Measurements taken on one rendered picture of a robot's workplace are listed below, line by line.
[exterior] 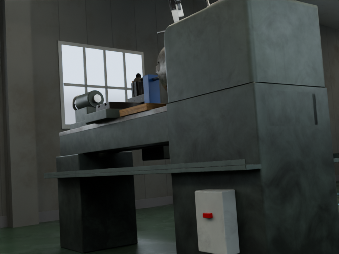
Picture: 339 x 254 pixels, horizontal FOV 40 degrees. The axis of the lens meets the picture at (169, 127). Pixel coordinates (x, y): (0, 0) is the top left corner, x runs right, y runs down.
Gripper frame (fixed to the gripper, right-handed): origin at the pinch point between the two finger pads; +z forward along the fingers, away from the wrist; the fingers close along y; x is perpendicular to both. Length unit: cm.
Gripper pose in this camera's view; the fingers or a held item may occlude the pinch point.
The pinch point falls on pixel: (178, 17)
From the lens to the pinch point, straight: 259.2
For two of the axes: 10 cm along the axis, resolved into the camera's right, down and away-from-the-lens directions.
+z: 2.4, 9.7, 0.5
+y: -1.6, -0.1, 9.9
